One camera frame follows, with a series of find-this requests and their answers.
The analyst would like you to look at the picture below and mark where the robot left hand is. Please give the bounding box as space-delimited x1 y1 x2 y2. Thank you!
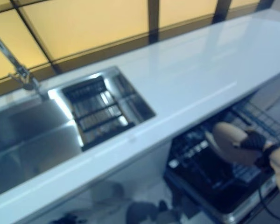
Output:
56 211 84 224

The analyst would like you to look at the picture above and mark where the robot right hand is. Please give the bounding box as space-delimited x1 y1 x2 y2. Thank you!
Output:
233 130 280 173

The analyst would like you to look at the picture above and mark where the cream round plate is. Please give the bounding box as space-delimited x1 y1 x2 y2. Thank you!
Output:
211 121 266 167

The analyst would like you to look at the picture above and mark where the black dishwasher door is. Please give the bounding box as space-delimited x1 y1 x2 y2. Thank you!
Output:
163 161 280 222

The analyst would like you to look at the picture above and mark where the stainless steel sink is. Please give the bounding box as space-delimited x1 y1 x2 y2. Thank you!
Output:
0 66 156 199

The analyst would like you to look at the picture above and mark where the black dish drying rack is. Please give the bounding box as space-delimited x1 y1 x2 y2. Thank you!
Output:
61 76 136 149

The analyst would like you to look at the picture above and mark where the chrome kitchen faucet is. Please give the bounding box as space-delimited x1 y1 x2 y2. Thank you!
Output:
0 27 49 101

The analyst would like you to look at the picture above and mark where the shallow dishwasher wire rack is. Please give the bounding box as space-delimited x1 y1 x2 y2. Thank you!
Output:
232 99 280 137

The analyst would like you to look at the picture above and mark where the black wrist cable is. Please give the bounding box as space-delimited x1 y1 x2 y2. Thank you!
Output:
258 186 280 222

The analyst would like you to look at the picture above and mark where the yellow window black frame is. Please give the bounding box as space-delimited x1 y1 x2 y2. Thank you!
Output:
0 0 269 98

